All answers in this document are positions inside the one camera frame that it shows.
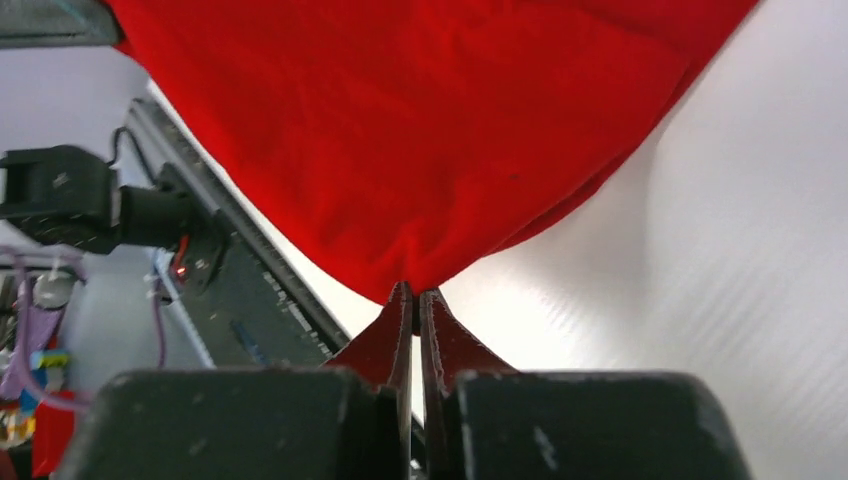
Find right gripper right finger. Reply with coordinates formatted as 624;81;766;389
419;289;516;398

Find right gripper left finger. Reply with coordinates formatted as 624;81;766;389
324;282;414;397

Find red t shirt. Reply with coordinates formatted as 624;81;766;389
111;0;754;302

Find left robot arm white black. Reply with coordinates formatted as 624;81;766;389
1;145;196;255

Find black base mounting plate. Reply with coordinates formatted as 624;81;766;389
125;99;350;367

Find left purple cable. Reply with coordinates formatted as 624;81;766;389
0;245;167;415

